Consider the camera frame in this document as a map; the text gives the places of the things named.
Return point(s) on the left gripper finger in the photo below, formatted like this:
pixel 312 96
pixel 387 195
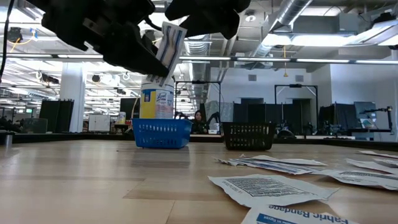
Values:
pixel 130 53

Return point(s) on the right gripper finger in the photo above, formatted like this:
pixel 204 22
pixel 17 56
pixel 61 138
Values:
pixel 214 26
pixel 183 11

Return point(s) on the blue striped fabric bandage packet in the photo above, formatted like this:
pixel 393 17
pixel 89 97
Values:
pixel 267 166
pixel 295 216
pixel 171 43

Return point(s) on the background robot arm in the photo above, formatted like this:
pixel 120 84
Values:
pixel 214 117

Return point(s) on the linear ceiling light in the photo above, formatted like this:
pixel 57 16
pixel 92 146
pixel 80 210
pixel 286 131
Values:
pixel 205 58
pixel 323 61
pixel 264 59
pixel 376 62
pixel 77 56
pixel 28 55

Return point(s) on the black ceiling speaker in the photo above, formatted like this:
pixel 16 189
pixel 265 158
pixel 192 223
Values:
pixel 95 78

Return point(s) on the dark computer monitor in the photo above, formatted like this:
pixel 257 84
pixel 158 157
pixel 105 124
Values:
pixel 129 108

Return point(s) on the disinfecting wipes canister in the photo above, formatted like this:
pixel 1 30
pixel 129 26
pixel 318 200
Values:
pixel 157 102

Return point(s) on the small yellow white canister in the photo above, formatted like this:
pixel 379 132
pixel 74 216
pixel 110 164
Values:
pixel 122 118

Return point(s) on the black ceiling projector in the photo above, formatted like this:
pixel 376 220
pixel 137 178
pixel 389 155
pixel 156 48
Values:
pixel 49 78

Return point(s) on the white cabinet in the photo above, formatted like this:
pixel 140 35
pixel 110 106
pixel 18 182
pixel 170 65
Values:
pixel 99 123

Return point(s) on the white building pillar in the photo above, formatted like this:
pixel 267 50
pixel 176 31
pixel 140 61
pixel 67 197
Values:
pixel 72 102

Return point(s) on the blue plastic basket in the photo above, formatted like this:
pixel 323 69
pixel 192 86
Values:
pixel 161 133

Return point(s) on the black curtain partition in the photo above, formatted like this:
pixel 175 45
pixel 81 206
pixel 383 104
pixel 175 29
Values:
pixel 258 112

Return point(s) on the person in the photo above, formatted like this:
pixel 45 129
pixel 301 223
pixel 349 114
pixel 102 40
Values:
pixel 199 121

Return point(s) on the black partition panel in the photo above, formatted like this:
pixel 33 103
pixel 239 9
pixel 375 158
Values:
pixel 56 115
pixel 339 116

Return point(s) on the white cup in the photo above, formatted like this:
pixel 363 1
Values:
pixel 216 127

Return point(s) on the grey ceiling air unit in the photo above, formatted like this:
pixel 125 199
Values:
pixel 326 23

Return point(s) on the black plastic basket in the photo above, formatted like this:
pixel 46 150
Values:
pixel 248 137

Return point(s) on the black dome-shaped object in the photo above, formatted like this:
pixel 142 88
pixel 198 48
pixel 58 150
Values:
pixel 286 134

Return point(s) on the white antiseptic towelette packet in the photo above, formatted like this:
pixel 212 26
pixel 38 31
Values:
pixel 387 160
pixel 357 179
pixel 267 188

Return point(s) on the grey computer monitor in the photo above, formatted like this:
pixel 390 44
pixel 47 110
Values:
pixel 365 110

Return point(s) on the silver diagonal air duct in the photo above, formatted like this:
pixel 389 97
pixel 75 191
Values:
pixel 289 12

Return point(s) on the grey wall vent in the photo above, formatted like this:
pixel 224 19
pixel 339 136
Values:
pixel 299 78
pixel 252 78

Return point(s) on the black ceiling camera device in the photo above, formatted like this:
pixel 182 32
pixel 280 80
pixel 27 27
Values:
pixel 14 34

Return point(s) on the short metal post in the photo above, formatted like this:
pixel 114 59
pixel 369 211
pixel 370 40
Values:
pixel 8 141

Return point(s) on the black camera boom stand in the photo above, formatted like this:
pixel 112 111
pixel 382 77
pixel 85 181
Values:
pixel 376 110

